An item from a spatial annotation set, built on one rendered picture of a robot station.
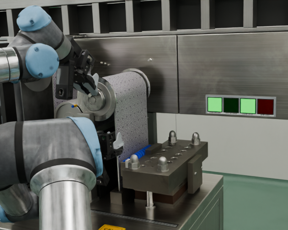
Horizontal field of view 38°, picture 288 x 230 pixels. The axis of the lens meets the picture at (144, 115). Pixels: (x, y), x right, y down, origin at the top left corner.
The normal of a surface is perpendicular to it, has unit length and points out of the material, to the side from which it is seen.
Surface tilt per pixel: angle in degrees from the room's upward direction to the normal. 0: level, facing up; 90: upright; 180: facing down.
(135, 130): 90
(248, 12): 90
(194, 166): 90
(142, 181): 90
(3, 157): 79
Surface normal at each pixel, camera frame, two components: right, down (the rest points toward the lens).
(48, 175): -0.10, 0.14
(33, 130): 0.07, -0.70
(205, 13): -0.43, 0.20
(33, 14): -0.35, -0.48
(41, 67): 0.59, 0.15
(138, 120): 0.90, 0.05
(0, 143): -0.12, -0.37
